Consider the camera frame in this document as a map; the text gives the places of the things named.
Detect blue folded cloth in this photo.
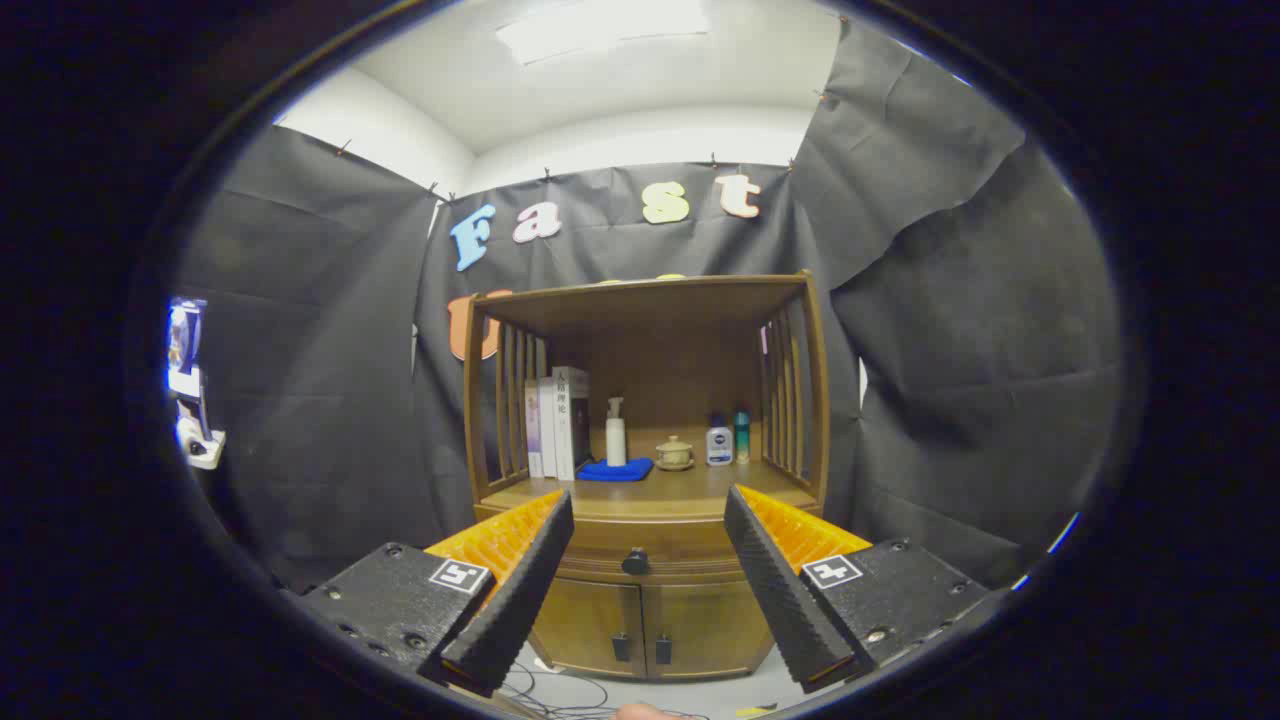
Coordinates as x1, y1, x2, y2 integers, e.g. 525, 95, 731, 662
576, 457, 655, 483

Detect pale purple book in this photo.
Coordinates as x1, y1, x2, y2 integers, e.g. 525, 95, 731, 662
525, 378, 546, 479

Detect thick white book with portrait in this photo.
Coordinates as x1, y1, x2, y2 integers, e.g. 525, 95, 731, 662
552, 366, 591, 482

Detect wooden cabinet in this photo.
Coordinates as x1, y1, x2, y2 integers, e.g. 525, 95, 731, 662
462, 270, 831, 683

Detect black floor cables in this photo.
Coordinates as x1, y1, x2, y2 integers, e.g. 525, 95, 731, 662
500, 660, 691, 720

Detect wooden cabinet door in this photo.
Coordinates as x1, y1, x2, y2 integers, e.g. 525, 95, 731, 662
640, 578, 776, 681
530, 578, 646, 679

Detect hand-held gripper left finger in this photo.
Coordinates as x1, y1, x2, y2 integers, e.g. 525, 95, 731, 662
300, 489, 576, 698

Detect thin white book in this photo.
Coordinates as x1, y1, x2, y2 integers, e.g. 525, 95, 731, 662
538, 376, 559, 479

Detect white device on stand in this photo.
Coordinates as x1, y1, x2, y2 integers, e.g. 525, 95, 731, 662
165, 297, 227, 471

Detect ceiling light panel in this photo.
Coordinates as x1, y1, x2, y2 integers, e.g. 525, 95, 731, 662
495, 0, 711, 66

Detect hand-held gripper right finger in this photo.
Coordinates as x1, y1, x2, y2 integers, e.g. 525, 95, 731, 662
723, 484, 991, 694

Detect wooden countertop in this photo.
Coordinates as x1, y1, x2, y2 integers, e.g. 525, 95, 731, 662
478, 455, 819, 521

